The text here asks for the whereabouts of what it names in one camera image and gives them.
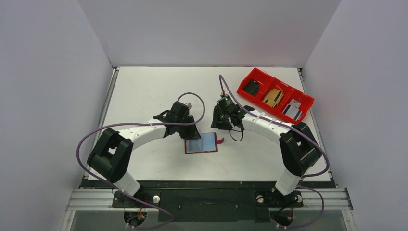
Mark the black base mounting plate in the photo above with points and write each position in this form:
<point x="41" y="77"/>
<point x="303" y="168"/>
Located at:
<point x="209" y="201"/>

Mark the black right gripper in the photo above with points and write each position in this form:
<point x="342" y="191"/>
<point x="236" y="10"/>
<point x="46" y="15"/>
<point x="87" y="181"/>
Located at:
<point x="223" y="118"/>

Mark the gold cards in bin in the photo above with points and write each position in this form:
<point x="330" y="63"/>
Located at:
<point x="273" y="98"/>

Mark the black cards in bin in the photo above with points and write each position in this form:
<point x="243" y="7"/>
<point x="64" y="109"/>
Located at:
<point x="252" y="88"/>

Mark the aluminium front rail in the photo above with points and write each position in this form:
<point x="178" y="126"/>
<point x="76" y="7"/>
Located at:
<point x="102" y="200"/>

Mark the silver cards in bin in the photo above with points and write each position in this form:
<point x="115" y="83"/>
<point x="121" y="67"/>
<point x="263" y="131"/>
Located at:
<point x="292" y="110"/>

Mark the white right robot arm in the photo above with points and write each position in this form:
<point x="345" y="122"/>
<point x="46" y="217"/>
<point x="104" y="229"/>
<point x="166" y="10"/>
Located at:
<point x="298" y="152"/>

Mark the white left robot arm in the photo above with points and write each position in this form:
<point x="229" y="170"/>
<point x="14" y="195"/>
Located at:
<point x="111" y="155"/>

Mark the red three-compartment bin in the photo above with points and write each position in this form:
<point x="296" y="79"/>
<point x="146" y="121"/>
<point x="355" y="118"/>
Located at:
<point x="268" y="82"/>

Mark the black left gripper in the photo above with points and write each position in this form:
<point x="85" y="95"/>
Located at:
<point x="187" y="126"/>

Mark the red leather card holder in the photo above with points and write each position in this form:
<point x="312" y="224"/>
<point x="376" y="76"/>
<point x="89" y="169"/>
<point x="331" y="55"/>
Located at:
<point x="208" y="143"/>

